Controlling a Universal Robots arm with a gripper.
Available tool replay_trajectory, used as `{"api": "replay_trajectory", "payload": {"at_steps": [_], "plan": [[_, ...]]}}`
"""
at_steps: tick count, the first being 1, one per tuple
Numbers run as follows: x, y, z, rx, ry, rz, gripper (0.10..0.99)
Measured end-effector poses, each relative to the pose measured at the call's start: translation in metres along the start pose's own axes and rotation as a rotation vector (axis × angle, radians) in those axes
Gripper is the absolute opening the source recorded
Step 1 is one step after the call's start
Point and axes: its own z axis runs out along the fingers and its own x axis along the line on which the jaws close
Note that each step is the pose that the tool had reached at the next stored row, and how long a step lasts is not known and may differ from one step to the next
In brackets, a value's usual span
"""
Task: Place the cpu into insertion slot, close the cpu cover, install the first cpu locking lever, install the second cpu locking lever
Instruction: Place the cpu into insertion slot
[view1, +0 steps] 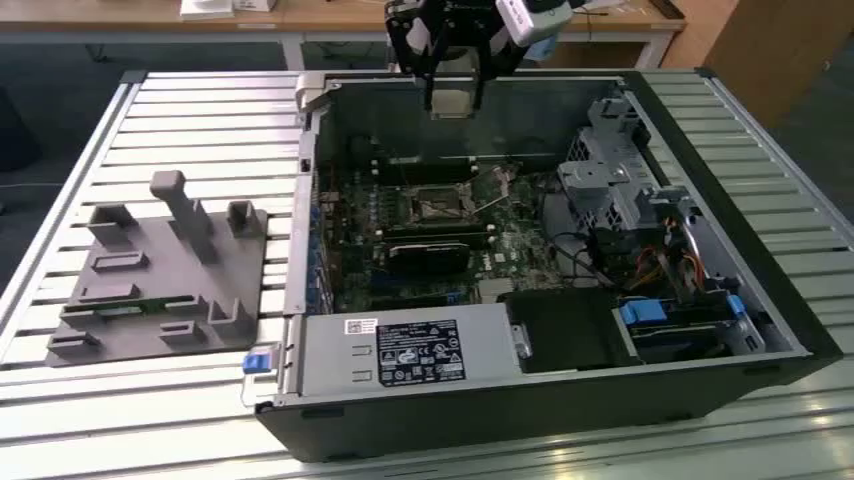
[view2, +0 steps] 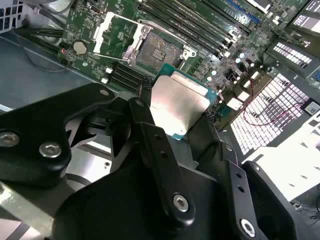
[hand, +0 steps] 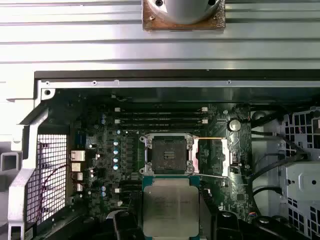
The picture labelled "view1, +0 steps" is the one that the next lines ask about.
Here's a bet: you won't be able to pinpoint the black graphics card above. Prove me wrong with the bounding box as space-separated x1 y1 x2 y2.
385 242 473 275

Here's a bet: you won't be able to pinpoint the black internal cable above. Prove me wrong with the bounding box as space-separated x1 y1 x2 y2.
544 189 633 292

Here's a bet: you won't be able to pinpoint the metal socket cover frame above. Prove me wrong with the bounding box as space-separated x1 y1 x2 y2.
477 165 521 190

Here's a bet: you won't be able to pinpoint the green RAM stick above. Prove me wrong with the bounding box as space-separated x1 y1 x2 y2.
93 297 202 319

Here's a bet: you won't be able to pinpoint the black open PC case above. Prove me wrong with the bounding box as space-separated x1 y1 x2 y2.
253 67 844 464

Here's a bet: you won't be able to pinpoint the blue disk carrier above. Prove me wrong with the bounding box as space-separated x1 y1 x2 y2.
618 297 669 330

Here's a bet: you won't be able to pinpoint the black power supply label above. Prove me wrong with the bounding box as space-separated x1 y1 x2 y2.
375 318 470 387

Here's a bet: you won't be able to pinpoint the pale blue teach pendant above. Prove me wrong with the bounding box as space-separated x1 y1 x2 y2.
524 37 564 65

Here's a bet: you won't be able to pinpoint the black RAM slot bank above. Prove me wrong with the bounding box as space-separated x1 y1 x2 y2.
373 152 480 185

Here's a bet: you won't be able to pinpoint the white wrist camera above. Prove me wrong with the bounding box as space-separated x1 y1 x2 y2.
497 0 576 48

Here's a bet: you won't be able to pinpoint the silver square CPU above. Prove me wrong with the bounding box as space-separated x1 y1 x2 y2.
432 88 478 121

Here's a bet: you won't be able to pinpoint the grey power supply unit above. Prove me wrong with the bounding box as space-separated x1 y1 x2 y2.
283 303 521 399

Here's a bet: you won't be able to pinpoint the black RAM slot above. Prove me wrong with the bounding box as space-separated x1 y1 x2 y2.
381 223 488 240
385 233 490 248

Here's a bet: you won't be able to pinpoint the black plastic shroud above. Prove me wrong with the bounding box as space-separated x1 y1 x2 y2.
500 288 644 375

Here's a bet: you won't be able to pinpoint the silver metal drive cage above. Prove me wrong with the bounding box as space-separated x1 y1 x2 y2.
556 97 690 234

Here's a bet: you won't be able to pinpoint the wooden desk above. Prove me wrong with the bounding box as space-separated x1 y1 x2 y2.
0 0 689 71

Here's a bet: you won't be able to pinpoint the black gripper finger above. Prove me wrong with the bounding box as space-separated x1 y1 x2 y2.
473 47 490 111
421 73 441 120

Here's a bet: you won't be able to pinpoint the black CPU socket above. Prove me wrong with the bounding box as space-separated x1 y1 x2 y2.
406 183 480 224

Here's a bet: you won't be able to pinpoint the green motherboard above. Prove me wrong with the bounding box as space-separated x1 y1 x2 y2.
313 159 569 314

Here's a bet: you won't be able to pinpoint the wooden cabinet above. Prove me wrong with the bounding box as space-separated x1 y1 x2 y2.
664 0 854 129

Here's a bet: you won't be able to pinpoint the silver chipset heatsink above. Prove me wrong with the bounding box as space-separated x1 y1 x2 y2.
478 278 521 302

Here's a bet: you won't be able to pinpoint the orange wire bundle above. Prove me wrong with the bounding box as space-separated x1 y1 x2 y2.
633 244 710 292

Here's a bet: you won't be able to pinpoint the blue case latch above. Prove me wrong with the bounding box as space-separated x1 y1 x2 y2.
243 349 277 375

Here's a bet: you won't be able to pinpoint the white papers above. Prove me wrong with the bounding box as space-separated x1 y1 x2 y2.
573 0 662 17

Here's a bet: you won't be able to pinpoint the grey parts rack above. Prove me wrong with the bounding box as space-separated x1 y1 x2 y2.
43 169 270 369

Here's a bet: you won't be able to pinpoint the grey case handle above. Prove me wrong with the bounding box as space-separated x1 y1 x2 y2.
293 72 343 115

